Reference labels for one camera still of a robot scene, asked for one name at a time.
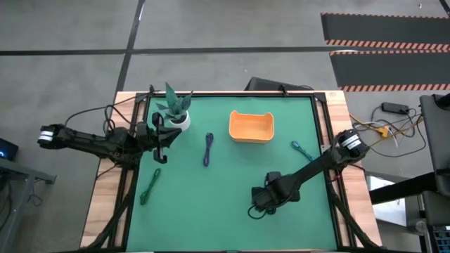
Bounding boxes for orange plastic bin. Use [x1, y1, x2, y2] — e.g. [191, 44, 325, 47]
[229, 110, 275, 144]

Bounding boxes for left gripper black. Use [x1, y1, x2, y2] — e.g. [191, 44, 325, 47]
[151, 111, 183, 165]

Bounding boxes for black diagonal beam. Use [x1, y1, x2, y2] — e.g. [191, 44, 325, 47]
[368, 171, 437, 205]

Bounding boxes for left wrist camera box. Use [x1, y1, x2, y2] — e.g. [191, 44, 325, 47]
[136, 122, 149, 140]

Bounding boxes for green succulent plant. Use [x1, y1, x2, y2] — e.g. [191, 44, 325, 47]
[155, 82, 194, 124]

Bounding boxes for black monitor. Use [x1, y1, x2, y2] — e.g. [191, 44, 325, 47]
[245, 76, 314, 93]

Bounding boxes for green braided USB-C cable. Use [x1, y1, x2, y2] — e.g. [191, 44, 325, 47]
[139, 167, 162, 207]

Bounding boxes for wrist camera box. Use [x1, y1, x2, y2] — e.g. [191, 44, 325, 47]
[136, 122, 149, 140]
[264, 171, 283, 188]

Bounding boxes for teal braided USB-C cable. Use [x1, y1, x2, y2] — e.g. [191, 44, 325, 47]
[290, 140, 316, 162]

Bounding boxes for tangled floor cables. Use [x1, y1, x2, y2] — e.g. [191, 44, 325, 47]
[349, 104, 427, 159]

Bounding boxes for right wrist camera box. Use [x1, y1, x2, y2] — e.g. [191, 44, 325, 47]
[264, 171, 283, 188]

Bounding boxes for black device with blue light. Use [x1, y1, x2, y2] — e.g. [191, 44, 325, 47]
[0, 137, 20, 162]

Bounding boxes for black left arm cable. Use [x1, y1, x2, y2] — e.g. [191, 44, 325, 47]
[64, 93, 153, 136]

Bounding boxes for control panel with buttons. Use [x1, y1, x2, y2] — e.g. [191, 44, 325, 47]
[430, 226, 450, 253]

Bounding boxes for grey metal desk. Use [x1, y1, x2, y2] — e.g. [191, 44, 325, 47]
[0, 157, 58, 253]

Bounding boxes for black power adapter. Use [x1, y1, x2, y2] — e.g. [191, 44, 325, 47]
[381, 101, 411, 115]

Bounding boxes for green table mat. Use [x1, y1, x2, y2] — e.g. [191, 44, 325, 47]
[125, 96, 339, 252]

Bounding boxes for black aluminium table frame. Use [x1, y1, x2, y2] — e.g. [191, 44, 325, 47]
[107, 89, 383, 252]

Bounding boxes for dark grey cart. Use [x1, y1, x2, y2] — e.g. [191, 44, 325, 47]
[419, 91, 450, 198]

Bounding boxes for black hazard-striped floor mat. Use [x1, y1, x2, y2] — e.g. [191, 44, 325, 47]
[329, 50, 450, 93]
[320, 12, 450, 51]

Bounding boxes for black cable conduit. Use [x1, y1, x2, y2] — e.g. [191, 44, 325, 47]
[325, 171, 381, 252]
[82, 164, 140, 252]

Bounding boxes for white round plant pot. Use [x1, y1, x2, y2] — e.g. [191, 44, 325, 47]
[168, 110, 192, 133]

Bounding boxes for white floor panel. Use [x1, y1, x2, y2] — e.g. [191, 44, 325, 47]
[365, 174, 409, 226]

